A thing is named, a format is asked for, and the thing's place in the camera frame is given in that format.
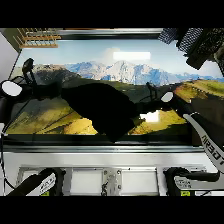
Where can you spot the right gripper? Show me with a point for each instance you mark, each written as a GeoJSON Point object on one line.
{"type": "Point", "coordinates": [149, 107]}

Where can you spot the black garment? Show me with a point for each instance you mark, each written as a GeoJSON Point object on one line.
{"type": "Point", "coordinates": [100, 106]}

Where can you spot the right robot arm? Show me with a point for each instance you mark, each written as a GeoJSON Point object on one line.
{"type": "Point", "coordinates": [207, 143]}

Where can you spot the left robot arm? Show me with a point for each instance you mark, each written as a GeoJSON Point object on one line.
{"type": "Point", "coordinates": [12, 88]}

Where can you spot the heap of clothes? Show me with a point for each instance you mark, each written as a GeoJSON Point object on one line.
{"type": "Point", "coordinates": [200, 43]}

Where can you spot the brown clothes hanger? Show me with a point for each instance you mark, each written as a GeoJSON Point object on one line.
{"type": "Point", "coordinates": [40, 38]}
{"type": "Point", "coordinates": [36, 45]}

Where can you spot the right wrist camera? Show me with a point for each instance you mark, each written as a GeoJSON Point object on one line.
{"type": "Point", "coordinates": [150, 89]}

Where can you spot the silver frame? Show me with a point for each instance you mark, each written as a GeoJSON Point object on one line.
{"type": "Point", "coordinates": [113, 156]}

